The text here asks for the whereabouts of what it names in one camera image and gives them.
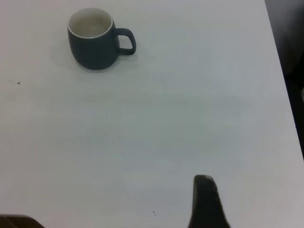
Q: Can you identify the dark grey ceramic mug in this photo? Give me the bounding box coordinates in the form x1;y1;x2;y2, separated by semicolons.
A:
67;8;137;71

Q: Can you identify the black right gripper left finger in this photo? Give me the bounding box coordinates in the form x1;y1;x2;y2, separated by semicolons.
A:
0;214;45;228

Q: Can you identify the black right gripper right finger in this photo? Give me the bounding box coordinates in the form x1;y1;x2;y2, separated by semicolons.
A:
187;174;231;228

